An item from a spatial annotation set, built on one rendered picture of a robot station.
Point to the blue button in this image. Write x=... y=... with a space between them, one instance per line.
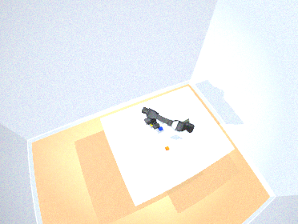
x=160 y=130

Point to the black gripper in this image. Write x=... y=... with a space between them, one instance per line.
x=155 y=124

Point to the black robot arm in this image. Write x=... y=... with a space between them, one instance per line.
x=152 y=114

